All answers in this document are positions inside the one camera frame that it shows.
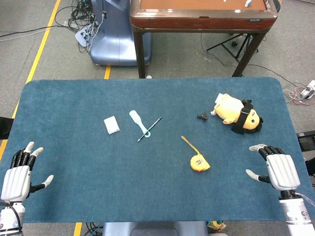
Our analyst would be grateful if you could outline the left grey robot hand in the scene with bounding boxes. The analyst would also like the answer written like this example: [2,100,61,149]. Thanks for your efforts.
[0,141,54,203]

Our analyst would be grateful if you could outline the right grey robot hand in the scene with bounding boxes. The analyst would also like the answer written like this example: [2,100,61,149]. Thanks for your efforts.
[245,144,301,191]

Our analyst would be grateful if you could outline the yellow tape measure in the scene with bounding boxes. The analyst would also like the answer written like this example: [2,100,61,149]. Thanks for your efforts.
[181,135,211,172]

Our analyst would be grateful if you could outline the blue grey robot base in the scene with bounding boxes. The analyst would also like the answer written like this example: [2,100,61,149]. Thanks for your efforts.
[90,0,152,66]

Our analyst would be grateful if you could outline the black flat device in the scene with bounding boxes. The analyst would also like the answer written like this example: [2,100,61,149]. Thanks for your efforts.
[296,131,315,151]

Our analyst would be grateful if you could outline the black fabric object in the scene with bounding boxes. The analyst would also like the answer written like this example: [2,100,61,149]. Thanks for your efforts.
[0,117,13,140]

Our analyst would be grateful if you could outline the yellow plush doll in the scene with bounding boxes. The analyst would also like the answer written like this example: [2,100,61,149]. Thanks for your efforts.
[210,92,264,135]

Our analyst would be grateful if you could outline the blue felt table cover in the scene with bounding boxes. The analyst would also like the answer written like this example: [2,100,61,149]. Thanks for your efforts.
[0,77,315,224]

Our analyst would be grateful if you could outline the white power strip with plugs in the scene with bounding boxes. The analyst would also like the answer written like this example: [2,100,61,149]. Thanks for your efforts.
[300,80,315,100]

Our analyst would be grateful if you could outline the colourful small toy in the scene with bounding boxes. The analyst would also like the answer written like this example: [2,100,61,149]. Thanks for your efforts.
[206,220,228,233]

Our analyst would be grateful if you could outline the small white box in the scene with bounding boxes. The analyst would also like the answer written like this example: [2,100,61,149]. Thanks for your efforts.
[103,116,121,135]

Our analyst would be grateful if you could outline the black tripod stand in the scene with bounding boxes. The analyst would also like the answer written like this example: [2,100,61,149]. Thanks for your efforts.
[206,33,259,63]

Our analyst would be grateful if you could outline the light green hairbrush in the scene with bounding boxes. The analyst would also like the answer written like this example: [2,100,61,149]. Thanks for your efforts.
[129,110,153,139]

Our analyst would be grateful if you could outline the green pencil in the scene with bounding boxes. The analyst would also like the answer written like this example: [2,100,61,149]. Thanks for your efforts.
[137,117,162,143]

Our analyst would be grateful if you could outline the grey blue robot torso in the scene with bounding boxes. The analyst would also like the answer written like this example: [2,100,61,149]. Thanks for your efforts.
[102,221,210,236]

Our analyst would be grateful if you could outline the white floor power strip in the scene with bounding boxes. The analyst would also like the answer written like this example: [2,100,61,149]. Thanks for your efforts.
[74,23,95,48]

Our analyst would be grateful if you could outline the brown mahjong table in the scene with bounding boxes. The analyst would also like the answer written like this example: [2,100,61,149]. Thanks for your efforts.
[129,0,279,79]

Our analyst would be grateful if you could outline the red white wire bundle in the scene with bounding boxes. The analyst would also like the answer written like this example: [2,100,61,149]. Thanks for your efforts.
[283,82,315,107]

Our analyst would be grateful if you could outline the long black floor cable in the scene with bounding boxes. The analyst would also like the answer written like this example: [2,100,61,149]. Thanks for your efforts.
[0,24,59,42]

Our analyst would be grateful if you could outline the tangle of black cables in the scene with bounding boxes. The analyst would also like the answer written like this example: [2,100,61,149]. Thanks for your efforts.
[54,0,99,54]

